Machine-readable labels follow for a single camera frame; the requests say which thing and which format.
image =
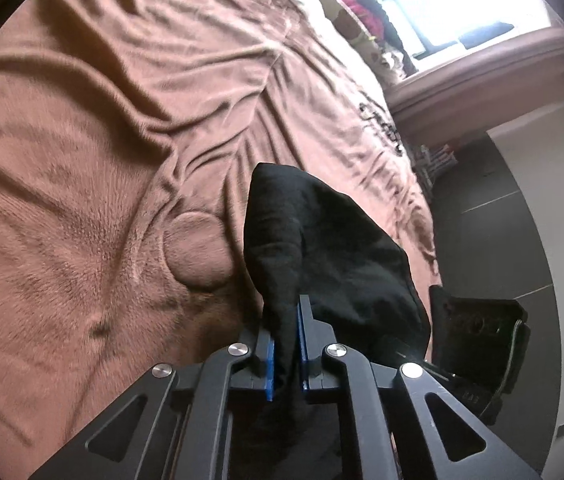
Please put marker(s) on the black pants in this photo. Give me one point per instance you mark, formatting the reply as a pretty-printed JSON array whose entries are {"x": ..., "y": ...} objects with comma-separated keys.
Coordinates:
[{"x": 301, "y": 237}]

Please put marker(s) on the brown fleece bed blanket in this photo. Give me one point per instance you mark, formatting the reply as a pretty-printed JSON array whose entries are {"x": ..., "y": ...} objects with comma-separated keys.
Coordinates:
[{"x": 129, "y": 130}]

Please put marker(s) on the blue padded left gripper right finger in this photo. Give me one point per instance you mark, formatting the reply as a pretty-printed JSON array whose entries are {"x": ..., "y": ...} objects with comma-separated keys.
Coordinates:
[{"x": 318, "y": 350}]

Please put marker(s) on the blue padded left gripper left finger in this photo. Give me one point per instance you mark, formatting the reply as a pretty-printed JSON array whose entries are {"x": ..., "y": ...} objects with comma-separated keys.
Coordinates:
[{"x": 253, "y": 367}]

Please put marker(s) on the brown window curtain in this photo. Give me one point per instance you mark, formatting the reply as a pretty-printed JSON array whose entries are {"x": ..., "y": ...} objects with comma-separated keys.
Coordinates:
[{"x": 487, "y": 88}]

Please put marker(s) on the items on bedside shelf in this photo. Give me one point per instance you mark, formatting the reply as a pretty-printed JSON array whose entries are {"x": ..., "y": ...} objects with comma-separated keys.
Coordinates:
[{"x": 431, "y": 163}]

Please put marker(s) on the pink plush toy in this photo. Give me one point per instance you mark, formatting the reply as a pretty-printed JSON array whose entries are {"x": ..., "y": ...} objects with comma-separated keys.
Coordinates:
[{"x": 371, "y": 15}]

